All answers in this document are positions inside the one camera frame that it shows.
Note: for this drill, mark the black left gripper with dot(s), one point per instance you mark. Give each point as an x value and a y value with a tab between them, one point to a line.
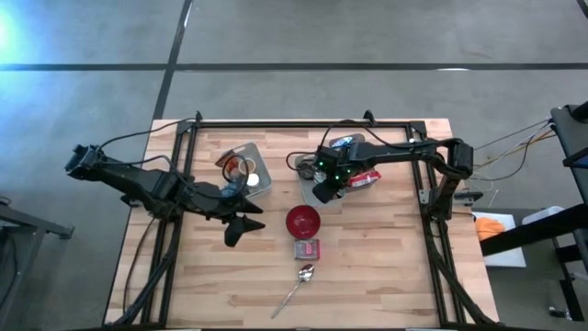
216	202

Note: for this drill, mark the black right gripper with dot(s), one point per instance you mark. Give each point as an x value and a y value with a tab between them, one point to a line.
337	163

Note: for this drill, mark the white-lidded spice shaker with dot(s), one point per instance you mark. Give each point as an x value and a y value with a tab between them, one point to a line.
252	179

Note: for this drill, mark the red snack packet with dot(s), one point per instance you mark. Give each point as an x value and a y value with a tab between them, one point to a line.
367	178

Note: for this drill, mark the yellow and blue snack packet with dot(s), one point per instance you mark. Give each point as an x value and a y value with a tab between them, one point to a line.
342	141

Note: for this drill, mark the orange snack packet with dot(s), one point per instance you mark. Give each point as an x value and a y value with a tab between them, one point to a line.
225	160

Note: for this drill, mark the long silver spoon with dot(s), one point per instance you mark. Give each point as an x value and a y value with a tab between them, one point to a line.
294	289

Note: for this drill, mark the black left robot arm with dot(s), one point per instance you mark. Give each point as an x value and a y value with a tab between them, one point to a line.
133	177

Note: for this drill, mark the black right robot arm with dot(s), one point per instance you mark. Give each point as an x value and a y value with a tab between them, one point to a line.
404	149

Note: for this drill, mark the dark grey plastic bin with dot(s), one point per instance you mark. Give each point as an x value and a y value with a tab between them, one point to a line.
360	189

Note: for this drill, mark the red and black bowl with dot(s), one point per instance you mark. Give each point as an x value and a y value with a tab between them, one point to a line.
303	222

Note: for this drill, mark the small black clamp device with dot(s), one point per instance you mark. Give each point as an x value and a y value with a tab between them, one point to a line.
466	197

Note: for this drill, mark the orange cloth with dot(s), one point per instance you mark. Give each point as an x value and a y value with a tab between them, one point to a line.
489	228

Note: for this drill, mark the white sheet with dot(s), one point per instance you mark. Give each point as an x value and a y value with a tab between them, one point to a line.
505	255

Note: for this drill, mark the black metal stand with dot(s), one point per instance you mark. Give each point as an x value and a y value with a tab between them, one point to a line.
46	226

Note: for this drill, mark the white plastic container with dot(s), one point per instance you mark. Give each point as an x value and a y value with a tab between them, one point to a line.
542	213

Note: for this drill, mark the small black floor device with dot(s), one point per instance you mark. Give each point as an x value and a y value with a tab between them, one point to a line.
560	313

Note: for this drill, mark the black aluminium rig frame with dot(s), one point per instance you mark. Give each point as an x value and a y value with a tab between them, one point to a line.
252	124

